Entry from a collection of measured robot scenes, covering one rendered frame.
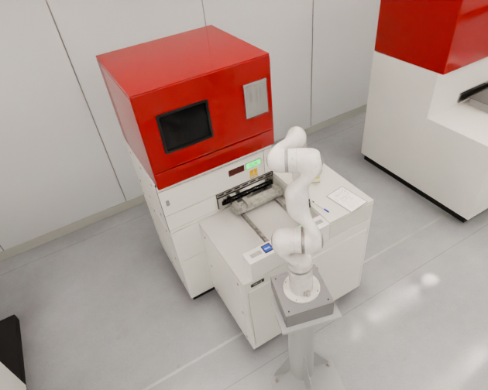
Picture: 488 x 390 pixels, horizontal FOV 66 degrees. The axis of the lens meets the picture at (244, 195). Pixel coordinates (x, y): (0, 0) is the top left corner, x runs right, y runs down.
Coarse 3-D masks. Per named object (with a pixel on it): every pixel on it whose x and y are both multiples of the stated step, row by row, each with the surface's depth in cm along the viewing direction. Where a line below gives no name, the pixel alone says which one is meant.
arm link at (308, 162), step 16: (288, 160) 151; (304, 160) 150; (320, 160) 150; (304, 176) 153; (288, 192) 158; (304, 192) 156; (288, 208) 162; (304, 208) 160; (304, 224) 162; (304, 240) 165; (320, 240) 165
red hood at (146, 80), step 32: (192, 32) 249; (224, 32) 243; (128, 64) 216; (160, 64) 211; (192, 64) 206; (224, 64) 202; (256, 64) 208; (128, 96) 184; (160, 96) 190; (192, 96) 198; (224, 96) 208; (256, 96) 218; (128, 128) 231; (160, 128) 199; (192, 128) 210; (224, 128) 220; (256, 128) 232; (160, 160) 210; (192, 160) 221; (224, 160) 232
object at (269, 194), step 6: (264, 192) 263; (270, 192) 263; (276, 192) 262; (282, 192) 262; (252, 198) 260; (258, 198) 259; (264, 198) 258; (270, 198) 259; (240, 204) 256; (258, 204) 256; (234, 210) 253; (246, 210) 254
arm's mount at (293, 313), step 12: (276, 276) 203; (276, 288) 197; (324, 288) 193; (276, 300) 203; (288, 300) 191; (324, 300) 188; (288, 312) 185; (300, 312) 185; (312, 312) 187; (324, 312) 190; (288, 324) 189
